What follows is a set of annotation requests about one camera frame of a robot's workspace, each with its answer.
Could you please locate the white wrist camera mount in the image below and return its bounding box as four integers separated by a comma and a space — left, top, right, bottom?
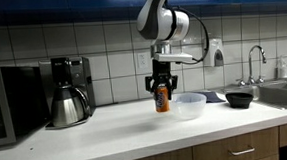
152, 50, 195, 66

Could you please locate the white wall outlet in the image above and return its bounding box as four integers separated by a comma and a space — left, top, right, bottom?
137, 52, 150, 70

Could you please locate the steel coffee carafe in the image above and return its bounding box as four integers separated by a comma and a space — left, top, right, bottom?
49, 82, 92, 129

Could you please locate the black steel microwave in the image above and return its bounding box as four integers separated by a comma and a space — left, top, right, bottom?
0, 63, 52, 149

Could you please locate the clear plastic bowl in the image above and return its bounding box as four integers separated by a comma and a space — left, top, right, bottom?
169, 90, 209, 121

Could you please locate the chrome sink faucet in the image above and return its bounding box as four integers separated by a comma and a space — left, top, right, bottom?
246, 43, 269, 86

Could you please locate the dark blue cloth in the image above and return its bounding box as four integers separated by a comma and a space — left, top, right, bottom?
194, 89, 227, 105

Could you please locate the white wall soap dispenser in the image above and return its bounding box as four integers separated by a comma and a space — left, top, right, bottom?
201, 37, 226, 68

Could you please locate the orange soda can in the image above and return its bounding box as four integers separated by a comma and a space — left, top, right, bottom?
153, 83, 172, 114

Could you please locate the clear soap bottle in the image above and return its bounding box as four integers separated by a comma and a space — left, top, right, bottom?
274, 54, 287, 81

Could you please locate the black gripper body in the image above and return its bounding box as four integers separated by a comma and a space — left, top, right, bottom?
150, 57, 174, 81

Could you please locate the stainless steel double sink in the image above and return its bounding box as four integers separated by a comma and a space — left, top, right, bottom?
223, 78, 287, 115

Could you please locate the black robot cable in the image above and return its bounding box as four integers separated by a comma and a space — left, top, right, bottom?
172, 4, 212, 67

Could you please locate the small black bowl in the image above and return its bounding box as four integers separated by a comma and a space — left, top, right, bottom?
224, 90, 255, 111

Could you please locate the silver drawer handle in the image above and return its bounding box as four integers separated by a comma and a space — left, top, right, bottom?
227, 145, 256, 157

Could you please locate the black coffee maker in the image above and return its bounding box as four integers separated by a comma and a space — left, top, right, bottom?
38, 55, 98, 131

